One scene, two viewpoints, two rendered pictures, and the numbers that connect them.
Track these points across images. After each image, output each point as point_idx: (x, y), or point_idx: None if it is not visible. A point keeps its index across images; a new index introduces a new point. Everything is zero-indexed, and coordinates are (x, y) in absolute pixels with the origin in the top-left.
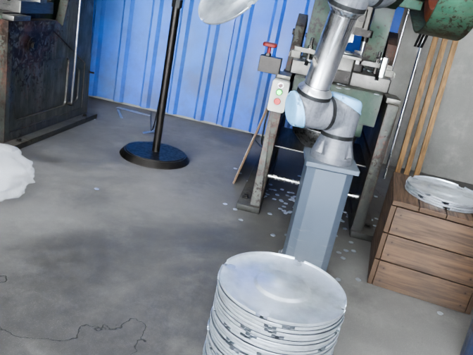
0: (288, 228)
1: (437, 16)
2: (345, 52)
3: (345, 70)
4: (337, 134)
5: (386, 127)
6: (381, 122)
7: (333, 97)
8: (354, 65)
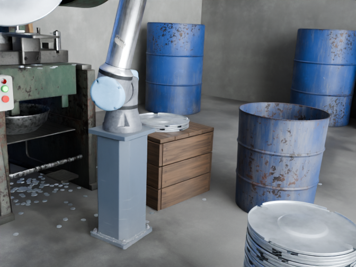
0: (99, 207)
1: None
2: (30, 33)
3: (34, 51)
4: (132, 104)
5: None
6: (82, 87)
7: None
8: (39, 43)
